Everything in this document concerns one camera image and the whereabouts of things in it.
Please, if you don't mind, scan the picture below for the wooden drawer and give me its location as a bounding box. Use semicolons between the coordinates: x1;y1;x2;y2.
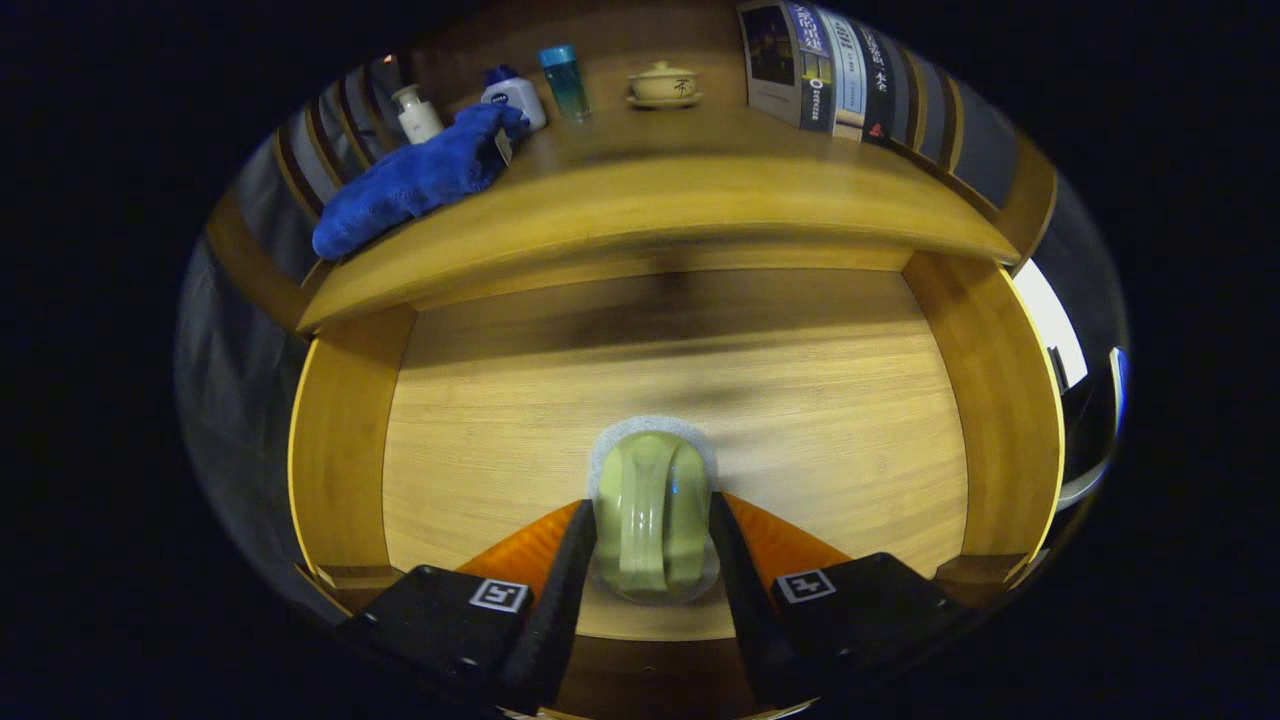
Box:
288;250;1066;720

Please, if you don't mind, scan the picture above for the blue spine book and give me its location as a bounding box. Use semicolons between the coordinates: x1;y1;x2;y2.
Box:
738;2;836;133

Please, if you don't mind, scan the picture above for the beige lidded teacup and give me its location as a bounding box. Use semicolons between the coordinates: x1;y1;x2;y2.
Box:
627;61;703;109

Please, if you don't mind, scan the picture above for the wooden cabinet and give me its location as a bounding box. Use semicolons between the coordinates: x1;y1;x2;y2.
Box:
205;0;1059;341

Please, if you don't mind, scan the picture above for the black spine book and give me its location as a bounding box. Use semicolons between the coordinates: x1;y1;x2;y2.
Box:
850;22;901;149

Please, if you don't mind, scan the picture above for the teal bottle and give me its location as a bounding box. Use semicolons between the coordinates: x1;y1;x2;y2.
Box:
538;44;593;125

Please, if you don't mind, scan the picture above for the grey spine book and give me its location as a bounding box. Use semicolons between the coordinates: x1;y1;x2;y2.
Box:
820;8;869;141

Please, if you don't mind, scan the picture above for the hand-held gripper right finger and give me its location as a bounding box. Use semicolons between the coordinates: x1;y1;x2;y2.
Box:
706;490;969;713

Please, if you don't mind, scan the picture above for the blue towel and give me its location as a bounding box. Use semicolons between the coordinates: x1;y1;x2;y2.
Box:
312;102;531;261

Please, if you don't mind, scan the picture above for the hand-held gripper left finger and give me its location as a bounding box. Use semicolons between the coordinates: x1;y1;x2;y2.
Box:
333;498;599;716

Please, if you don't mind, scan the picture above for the white pump bottle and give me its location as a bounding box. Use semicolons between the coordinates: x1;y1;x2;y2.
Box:
391;84;445;146

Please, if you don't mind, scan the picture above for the white bottle blue cap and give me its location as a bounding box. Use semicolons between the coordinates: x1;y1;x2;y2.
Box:
480;65;549;133

